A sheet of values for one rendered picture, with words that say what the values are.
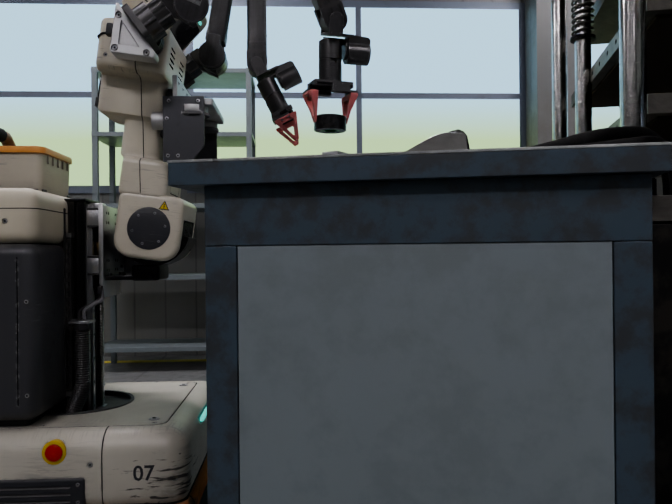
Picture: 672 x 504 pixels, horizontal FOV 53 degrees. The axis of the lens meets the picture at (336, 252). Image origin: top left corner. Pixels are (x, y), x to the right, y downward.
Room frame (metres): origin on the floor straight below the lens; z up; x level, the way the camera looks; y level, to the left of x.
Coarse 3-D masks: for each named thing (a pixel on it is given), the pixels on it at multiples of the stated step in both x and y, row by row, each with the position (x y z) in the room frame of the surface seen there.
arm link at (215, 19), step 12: (216, 0) 1.94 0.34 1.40; (228, 0) 1.94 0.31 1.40; (216, 12) 1.94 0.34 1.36; (228, 12) 1.95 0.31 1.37; (216, 24) 1.94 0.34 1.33; (228, 24) 1.97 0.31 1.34; (216, 36) 1.92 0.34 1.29; (204, 48) 1.91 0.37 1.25; (216, 48) 1.92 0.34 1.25; (204, 60) 1.91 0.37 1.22; (216, 60) 1.92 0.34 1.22
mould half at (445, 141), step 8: (440, 136) 1.54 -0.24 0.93; (448, 136) 1.53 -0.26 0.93; (456, 136) 1.53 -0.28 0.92; (464, 136) 1.53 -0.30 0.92; (424, 144) 1.54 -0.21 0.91; (432, 144) 1.54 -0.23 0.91; (440, 144) 1.54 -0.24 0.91; (448, 144) 1.53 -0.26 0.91; (456, 144) 1.53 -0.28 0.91; (464, 144) 1.53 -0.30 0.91
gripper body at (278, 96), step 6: (270, 96) 1.95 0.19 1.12; (276, 96) 1.95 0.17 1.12; (282, 96) 1.96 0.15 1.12; (270, 102) 1.95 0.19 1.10; (276, 102) 1.95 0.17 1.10; (282, 102) 1.95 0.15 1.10; (270, 108) 1.96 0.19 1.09; (276, 108) 1.95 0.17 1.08; (282, 108) 1.93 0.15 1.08; (288, 108) 1.93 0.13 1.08; (276, 114) 1.92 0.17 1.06; (282, 114) 1.97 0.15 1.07
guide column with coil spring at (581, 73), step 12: (588, 0) 2.31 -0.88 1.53; (588, 12) 2.31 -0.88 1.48; (588, 24) 2.31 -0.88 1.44; (576, 48) 2.32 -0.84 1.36; (588, 48) 2.31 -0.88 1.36; (576, 60) 2.32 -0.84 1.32; (588, 60) 2.31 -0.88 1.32; (576, 72) 2.32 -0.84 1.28; (588, 72) 2.31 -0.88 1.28; (576, 84) 2.32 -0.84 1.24; (588, 84) 2.30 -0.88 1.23; (576, 96) 2.32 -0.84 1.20; (588, 96) 2.30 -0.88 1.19; (576, 108) 2.33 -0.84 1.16; (588, 108) 2.30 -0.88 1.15; (576, 120) 2.33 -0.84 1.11; (588, 120) 2.30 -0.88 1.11; (576, 132) 2.33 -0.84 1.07
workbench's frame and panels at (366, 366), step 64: (256, 192) 0.99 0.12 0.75; (320, 192) 0.97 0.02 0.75; (384, 192) 0.95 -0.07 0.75; (448, 192) 0.94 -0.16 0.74; (512, 192) 0.92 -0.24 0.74; (576, 192) 0.91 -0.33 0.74; (640, 192) 0.89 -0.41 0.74; (256, 256) 0.99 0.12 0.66; (320, 256) 0.97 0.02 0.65; (384, 256) 0.96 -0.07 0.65; (448, 256) 0.94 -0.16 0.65; (512, 256) 0.92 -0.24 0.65; (576, 256) 0.91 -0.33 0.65; (640, 256) 0.89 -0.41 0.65; (256, 320) 0.99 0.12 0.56; (320, 320) 0.97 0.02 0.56; (384, 320) 0.96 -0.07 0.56; (448, 320) 0.94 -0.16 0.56; (512, 320) 0.92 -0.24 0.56; (576, 320) 0.91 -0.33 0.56; (640, 320) 0.89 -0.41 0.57; (256, 384) 0.99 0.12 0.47; (320, 384) 0.97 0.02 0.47; (384, 384) 0.96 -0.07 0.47; (448, 384) 0.94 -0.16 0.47; (512, 384) 0.92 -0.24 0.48; (576, 384) 0.91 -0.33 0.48; (640, 384) 0.89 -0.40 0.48; (256, 448) 0.99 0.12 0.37; (320, 448) 0.97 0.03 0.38; (384, 448) 0.96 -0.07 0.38; (448, 448) 0.94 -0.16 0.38; (512, 448) 0.92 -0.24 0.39; (576, 448) 0.91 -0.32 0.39; (640, 448) 0.89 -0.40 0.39
